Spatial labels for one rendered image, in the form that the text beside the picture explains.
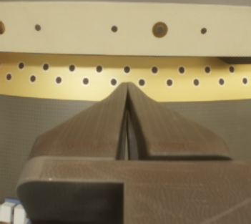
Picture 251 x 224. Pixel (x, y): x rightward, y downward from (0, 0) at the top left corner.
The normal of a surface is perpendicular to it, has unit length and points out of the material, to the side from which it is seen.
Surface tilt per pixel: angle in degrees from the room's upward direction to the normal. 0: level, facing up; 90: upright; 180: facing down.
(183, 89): 62
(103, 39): 90
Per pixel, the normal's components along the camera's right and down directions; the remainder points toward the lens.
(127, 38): 0.00, 0.44
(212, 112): 0.11, -0.04
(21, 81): -0.11, -0.05
